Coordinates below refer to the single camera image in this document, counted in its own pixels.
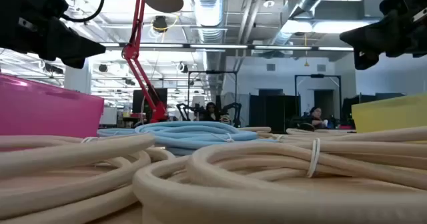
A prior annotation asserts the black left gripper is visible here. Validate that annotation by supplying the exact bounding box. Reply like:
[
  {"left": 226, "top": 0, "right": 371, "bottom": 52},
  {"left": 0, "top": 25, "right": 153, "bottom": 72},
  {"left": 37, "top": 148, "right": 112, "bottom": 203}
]
[{"left": 0, "top": 3, "right": 107, "bottom": 69}]

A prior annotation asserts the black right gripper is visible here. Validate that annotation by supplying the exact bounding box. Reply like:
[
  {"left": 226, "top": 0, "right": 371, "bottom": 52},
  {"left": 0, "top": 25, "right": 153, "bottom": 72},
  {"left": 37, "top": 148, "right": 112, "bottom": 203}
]
[{"left": 339, "top": 0, "right": 427, "bottom": 71}]

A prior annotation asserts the blue cable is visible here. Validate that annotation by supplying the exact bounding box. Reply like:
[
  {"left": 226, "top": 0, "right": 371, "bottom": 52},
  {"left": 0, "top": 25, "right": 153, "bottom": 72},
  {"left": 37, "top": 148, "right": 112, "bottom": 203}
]
[
  {"left": 135, "top": 121, "right": 278, "bottom": 157},
  {"left": 97, "top": 127, "right": 141, "bottom": 138}
]

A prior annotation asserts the beige cable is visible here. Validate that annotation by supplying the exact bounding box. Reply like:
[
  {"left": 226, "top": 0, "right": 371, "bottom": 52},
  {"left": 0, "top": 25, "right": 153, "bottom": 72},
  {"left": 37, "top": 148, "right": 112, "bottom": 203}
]
[
  {"left": 272, "top": 127, "right": 358, "bottom": 143},
  {"left": 132, "top": 126, "right": 427, "bottom": 224},
  {"left": 237, "top": 126, "right": 272, "bottom": 133},
  {"left": 0, "top": 133, "right": 176, "bottom": 224}
]

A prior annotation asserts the red desk lamp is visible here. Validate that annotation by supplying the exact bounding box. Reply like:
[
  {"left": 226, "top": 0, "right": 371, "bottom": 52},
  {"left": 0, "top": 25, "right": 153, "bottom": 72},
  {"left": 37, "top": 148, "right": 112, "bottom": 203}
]
[{"left": 121, "top": 0, "right": 185, "bottom": 124}]

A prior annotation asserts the pink plastic bin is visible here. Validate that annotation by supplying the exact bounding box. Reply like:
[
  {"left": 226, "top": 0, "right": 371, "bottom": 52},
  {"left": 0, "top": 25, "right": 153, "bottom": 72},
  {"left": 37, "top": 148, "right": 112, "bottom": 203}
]
[{"left": 0, "top": 73, "right": 105, "bottom": 151}]

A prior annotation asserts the white cabinet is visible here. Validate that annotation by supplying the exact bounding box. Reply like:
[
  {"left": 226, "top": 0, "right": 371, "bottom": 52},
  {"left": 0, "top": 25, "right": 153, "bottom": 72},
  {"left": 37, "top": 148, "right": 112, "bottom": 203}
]
[{"left": 99, "top": 107, "right": 118, "bottom": 125}]

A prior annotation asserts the yellow plastic bin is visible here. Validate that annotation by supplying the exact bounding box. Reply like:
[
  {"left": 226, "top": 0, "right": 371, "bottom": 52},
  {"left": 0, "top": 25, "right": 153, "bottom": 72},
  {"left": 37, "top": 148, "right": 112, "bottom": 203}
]
[{"left": 351, "top": 93, "right": 427, "bottom": 134}]

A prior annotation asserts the black monitor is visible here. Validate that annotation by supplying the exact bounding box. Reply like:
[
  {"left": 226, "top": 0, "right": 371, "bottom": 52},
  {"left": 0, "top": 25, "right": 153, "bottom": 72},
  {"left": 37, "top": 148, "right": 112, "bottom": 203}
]
[{"left": 132, "top": 88, "right": 168, "bottom": 115}]

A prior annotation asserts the person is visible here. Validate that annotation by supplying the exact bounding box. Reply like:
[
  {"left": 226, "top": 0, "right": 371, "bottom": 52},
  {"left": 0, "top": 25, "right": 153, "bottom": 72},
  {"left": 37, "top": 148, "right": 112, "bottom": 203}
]
[
  {"left": 301, "top": 106, "right": 330, "bottom": 130},
  {"left": 199, "top": 101, "right": 231, "bottom": 123}
]

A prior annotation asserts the black partition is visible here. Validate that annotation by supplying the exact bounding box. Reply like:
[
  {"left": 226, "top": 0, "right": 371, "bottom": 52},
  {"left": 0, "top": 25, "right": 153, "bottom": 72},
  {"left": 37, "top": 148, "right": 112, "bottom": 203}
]
[{"left": 248, "top": 93, "right": 301, "bottom": 133}]

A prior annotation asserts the black camera cable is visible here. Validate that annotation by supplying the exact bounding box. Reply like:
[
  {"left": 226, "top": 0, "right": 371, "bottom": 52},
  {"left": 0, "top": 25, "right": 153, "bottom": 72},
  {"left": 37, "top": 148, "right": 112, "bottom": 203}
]
[{"left": 61, "top": 0, "right": 105, "bottom": 23}]

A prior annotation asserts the black metal frame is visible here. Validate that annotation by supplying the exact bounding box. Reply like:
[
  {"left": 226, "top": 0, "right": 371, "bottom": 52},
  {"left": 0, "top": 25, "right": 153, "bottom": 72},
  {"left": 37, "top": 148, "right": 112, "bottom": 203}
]
[
  {"left": 187, "top": 69, "right": 238, "bottom": 127},
  {"left": 294, "top": 73, "right": 343, "bottom": 125}
]

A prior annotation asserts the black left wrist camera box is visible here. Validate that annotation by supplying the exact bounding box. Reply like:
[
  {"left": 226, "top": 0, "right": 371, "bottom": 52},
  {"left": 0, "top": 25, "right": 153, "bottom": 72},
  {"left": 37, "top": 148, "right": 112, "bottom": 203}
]
[{"left": 0, "top": 0, "right": 69, "bottom": 21}]

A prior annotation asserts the silver ventilation duct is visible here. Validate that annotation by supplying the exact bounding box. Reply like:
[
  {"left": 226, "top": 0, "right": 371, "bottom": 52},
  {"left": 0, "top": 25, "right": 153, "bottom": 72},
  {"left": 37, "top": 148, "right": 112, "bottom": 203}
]
[{"left": 189, "top": 0, "right": 228, "bottom": 95}]

